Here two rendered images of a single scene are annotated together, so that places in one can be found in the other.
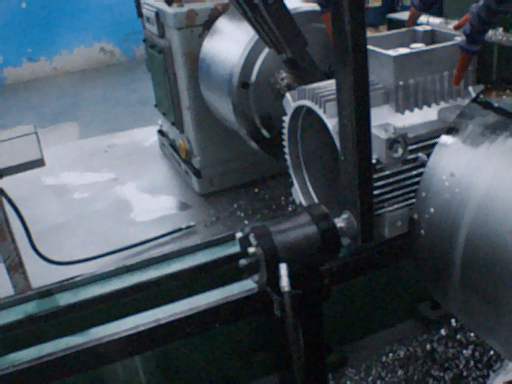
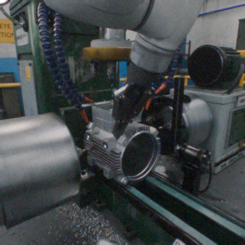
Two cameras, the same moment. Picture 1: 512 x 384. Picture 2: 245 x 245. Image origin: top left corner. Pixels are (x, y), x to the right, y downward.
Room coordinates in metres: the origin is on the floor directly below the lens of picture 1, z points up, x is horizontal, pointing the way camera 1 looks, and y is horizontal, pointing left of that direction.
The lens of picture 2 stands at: (0.87, 0.46, 1.30)
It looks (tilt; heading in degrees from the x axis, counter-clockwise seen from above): 16 degrees down; 251
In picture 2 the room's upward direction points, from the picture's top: straight up
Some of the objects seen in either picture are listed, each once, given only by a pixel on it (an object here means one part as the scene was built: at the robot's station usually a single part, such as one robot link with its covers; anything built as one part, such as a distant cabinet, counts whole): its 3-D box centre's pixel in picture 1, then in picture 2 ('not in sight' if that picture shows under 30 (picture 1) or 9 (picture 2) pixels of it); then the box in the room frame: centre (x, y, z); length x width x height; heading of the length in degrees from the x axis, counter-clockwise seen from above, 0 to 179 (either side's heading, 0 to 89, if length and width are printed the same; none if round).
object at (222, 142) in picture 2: not in sight; (209, 122); (0.11, -0.37, 0.99); 0.35 x 0.31 x 0.37; 20
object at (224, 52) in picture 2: not in sight; (223, 89); (0.06, -0.35, 1.16); 0.33 x 0.26 x 0.42; 20
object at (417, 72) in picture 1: (411, 67); (113, 117); (0.68, -0.20, 1.11); 0.12 x 0.11 x 0.07; 110
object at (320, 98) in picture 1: (386, 147); (121, 146); (0.67, -0.16, 1.01); 0.20 x 0.19 x 0.19; 110
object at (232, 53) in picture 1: (272, 69); (4, 172); (1.00, -0.05, 1.04); 0.37 x 0.25 x 0.25; 20
